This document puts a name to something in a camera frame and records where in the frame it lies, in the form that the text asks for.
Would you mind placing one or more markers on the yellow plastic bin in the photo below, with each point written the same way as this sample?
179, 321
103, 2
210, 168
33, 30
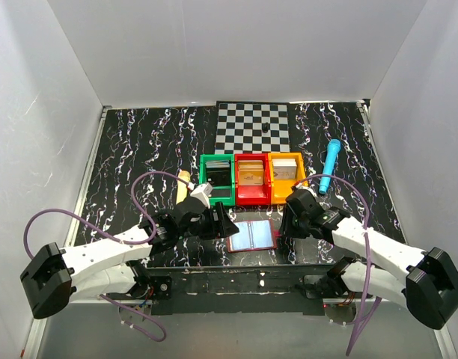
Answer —
282, 188

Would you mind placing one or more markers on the dark cards in green bin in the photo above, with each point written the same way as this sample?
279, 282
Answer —
218, 172

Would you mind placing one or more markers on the blue toy microphone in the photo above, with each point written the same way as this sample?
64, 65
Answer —
333, 148

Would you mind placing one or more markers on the green plastic bin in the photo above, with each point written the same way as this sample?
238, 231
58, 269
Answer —
224, 194

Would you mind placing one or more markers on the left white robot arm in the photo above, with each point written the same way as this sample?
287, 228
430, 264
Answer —
56, 276

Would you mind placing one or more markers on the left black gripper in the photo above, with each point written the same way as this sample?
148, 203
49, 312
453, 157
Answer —
224, 226

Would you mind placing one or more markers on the cream toy microphone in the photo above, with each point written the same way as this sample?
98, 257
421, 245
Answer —
182, 190

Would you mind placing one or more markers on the checkered chessboard mat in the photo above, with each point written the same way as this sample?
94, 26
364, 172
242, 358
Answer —
239, 128

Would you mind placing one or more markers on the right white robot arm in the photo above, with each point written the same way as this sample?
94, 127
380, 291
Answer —
424, 282

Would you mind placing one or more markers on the white cards in yellow bin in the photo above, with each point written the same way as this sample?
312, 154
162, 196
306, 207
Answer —
284, 169

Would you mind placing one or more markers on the red plastic bin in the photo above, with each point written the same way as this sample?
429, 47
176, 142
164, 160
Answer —
257, 195

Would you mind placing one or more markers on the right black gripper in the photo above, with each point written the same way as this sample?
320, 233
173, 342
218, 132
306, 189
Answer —
286, 227

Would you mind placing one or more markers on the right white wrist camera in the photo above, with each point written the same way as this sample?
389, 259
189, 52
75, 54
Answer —
298, 187

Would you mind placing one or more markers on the red leather card holder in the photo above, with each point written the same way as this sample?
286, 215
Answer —
252, 236

